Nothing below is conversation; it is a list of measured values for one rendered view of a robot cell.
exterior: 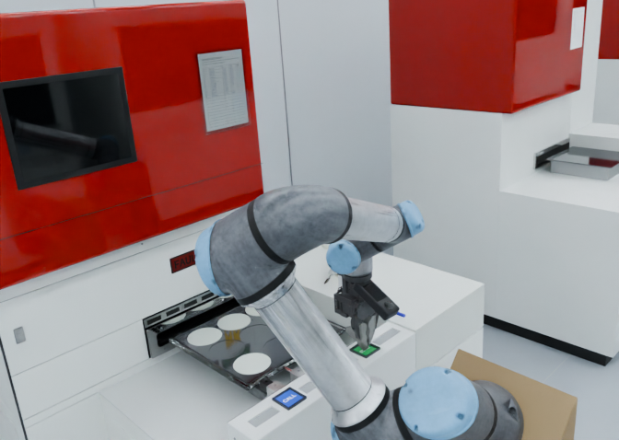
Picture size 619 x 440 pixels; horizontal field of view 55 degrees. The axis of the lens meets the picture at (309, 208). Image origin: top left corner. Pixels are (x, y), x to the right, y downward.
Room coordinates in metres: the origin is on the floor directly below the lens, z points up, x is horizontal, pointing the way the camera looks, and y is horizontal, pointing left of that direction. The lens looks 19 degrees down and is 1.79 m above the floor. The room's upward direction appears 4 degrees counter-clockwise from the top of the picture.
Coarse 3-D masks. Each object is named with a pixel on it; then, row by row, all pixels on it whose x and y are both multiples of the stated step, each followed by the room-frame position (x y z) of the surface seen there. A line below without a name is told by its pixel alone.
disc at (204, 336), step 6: (198, 330) 1.57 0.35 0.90; (204, 330) 1.56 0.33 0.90; (210, 330) 1.56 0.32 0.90; (216, 330) 1.56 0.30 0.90; (192, 336) 1.54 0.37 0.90; (198, 336) 1.54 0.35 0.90; (204, 336) 1.53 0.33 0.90; (210, 336) 1.53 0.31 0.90; (216, 336) 1.53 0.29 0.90; (192, 342) 1.50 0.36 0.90; (198, 342) 1.50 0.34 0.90; (204, 342) 1.50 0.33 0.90; (210, 342) 1.50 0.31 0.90
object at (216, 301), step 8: (216, 296) 1.70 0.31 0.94; (224, 296) 1.70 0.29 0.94; (232, 296) 1.73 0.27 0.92; (200, 304) 1.66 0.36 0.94; (208, 304) 1.66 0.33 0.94; (216, 304) 1.68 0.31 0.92; (184, 312) 1.61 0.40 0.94; (192, 312) 1.62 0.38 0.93; (200, 312) 1.64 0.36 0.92; (168, 320) 1.56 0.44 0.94; (176, 320) 1.58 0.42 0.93; (184, 320) 1.60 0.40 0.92; (208, 320) 1.67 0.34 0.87; (152, 328) 1.53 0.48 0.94; (160, 328) 1.54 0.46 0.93; (168, 328) 1.56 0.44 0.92; (152, 336) 1.52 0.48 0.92; (176, 336) 1.59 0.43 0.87; (152, 344) 1.52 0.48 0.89; (160, 344) 1.55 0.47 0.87; (168, 344) 1.55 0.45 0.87; (152, 352) 1.52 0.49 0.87; (160, 352) 1.54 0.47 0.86
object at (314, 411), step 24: (384, 336) 1.37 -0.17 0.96; (408, 336) 1.36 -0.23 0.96; (360, 360) 1.26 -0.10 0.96; (384, 360) 1.28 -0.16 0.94; (408, 360) 1.35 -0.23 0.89; (288, 384) 1.19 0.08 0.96; (312, 384) 1.18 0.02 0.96; (264, 408) 1.10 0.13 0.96; (312, 408) 1.11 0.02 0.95; (240, 432) 1.03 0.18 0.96; (264, 432) 1.03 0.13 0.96; (288, 432) 1.06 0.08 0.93; (312, 432) 1.11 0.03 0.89
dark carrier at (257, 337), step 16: (256, 320) 1.60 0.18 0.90; (224, 336) 1.52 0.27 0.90; (240, 336) 1.52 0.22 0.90; (256, 336) 1.51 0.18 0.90; (272, 336) 1.51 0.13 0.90; (208, 352) 1.45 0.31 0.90; (224, 352) 1.44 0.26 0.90; (240, 352) 1.44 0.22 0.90; (256, 352) 1.43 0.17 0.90; (272, 352) 1.43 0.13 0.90; (224, 368) 1.36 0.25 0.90; (272, 368) 1.34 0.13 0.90
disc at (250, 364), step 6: (246, 354) 1.42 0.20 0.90; (252, 354) 1.42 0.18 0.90; (258, 354) 1.42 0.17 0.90; (264, 354) 1.41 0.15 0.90; (240, 360) 1.39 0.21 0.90; (246, 360) 1.39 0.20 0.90; (252, 360) 1.39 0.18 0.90; (258, 360) 1.39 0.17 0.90; (264, 360) 1.39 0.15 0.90; (270, 360) 1.38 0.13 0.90; (234, 366) 1.37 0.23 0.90; (240, 366) 1.36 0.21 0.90; (246, 366) 1.36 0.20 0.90; (252, 366) 1.36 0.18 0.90; (258, 366) 1.36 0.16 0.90; (264, 366) 1.36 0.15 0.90; (240, 372) 1.34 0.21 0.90; (246, 372) 1.34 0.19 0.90; (252, 372) 1.33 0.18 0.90; (258, 372) 1.33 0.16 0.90
